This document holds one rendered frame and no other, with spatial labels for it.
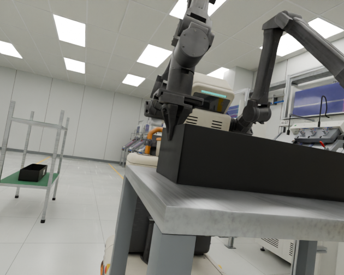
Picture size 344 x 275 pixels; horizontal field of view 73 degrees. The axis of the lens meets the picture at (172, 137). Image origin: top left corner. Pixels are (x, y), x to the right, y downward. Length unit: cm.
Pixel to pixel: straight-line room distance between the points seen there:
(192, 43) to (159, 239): 34
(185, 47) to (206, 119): 65
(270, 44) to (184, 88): 66
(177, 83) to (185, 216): 31
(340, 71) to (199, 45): 53
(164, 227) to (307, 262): 81
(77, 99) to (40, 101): 134
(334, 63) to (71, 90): 978
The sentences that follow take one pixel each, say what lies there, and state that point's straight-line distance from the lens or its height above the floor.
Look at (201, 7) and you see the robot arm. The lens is 67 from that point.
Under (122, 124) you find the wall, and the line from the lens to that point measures 1019.
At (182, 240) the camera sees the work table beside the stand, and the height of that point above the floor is 76.
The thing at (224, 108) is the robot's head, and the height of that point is 109.
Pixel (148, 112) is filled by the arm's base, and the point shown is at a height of 101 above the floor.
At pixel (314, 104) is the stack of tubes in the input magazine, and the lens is 257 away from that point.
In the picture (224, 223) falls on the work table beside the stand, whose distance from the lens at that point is 29.
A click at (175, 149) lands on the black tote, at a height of 86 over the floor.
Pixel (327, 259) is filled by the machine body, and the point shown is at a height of 21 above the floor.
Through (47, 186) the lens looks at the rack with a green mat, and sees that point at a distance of 257.
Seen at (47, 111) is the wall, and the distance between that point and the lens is 1019.
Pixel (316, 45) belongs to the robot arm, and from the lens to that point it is 96.
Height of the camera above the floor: 86
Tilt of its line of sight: 3 degrees up
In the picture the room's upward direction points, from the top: 9 degrees clockwise
